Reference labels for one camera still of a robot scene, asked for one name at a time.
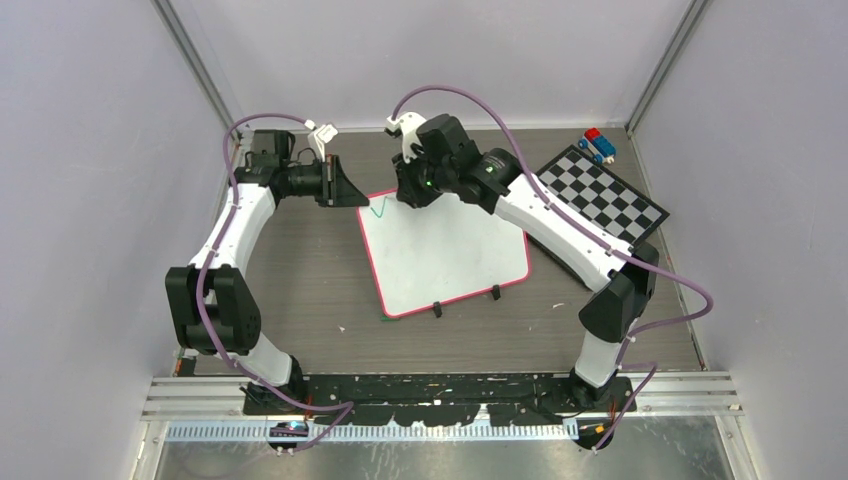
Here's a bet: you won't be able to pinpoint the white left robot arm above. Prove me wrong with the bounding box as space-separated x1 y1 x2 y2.
165 124 369 414

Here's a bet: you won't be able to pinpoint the pink-framed whiteboard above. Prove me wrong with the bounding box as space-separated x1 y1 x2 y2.
357 190 532 319

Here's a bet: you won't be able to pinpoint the aluminium frame rail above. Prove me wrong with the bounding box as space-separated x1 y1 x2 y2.
141 372 744 443

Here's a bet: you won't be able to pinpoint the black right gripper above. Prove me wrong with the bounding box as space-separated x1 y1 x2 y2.
392 143 454 209

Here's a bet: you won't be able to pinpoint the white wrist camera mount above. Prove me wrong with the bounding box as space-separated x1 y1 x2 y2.
385 112 427 164
304 120 338 161

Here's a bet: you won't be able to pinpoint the red blue toy blocks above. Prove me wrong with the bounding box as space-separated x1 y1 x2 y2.
578 127 617 165

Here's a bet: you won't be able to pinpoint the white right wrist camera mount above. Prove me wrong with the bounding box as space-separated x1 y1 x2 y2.
385 112 427 164

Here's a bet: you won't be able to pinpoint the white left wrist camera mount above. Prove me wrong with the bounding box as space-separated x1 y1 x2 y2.
304 120 338 161

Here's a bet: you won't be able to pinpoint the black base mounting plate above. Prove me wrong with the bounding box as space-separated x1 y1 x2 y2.
241 373 636 427

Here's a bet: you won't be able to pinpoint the black white chessboard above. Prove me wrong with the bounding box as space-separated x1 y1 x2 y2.
536 145 669 247

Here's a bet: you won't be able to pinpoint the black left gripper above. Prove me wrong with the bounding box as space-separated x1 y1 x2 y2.
281 154 369 208

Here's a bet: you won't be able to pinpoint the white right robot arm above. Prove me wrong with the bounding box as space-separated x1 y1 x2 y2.
391 147 659 411

